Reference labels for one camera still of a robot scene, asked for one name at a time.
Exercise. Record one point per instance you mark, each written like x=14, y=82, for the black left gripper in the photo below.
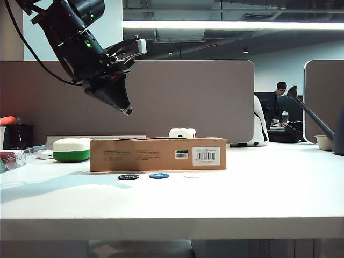
x=86, y=61

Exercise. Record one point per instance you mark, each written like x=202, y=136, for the blue poker chip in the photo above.
x=159, y=175

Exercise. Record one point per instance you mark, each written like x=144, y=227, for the red poker chip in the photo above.
x=147, y=138
x=164, y=137
x=128, y=138

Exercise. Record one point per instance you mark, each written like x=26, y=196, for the brown cardboard box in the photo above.
x=150, y=161

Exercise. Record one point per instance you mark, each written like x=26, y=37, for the black poker chip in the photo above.
x=128, y=177

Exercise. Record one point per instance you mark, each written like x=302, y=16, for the clear plastic chip tray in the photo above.
x=32, y=150

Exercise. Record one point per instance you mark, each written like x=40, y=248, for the white chip stack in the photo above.
x=20, y=158

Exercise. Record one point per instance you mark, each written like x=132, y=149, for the white poker chip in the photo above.
x=192, y=176

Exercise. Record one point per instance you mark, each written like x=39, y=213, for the green chip stack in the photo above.
x=2, y=168

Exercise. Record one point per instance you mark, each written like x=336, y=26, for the white and green case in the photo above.
x=70, y=150

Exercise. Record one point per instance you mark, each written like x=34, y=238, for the wide grey-brown desk partition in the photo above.
x=174, y=102

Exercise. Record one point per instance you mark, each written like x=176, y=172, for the white earbuds case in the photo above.
x=44, y=155

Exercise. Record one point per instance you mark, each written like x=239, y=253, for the black mesh pen holder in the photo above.
x=24, y=137

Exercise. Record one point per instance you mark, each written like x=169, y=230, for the orange cloth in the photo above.
x=8, y=120

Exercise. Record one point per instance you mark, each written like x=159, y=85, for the white curved plastic stand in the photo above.
x=259, y=121

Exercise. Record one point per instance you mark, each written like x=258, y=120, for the black computer monitor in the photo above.
x=264, y=107

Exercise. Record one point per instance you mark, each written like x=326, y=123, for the grey under-desk panel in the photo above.
x=40, y=250

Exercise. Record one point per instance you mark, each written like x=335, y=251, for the person with black hair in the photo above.
x=281, y=87

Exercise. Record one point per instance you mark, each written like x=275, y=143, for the small clear background bottle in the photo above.
x=285, y=117

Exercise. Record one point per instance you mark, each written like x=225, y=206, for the dark monitor back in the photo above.
x=291, y=110

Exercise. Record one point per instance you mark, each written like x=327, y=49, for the black bag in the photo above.
x=290, y=135

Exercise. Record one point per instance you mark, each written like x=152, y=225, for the narrow grey-brown desk partition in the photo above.
x=325, y=88

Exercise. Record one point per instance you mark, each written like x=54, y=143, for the white paper bowl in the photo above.
x=324, y=143

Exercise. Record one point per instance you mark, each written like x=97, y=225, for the dark grey watering can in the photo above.
x=339, y=139

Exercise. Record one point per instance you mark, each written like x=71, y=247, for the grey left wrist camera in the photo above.
x=139, y=47

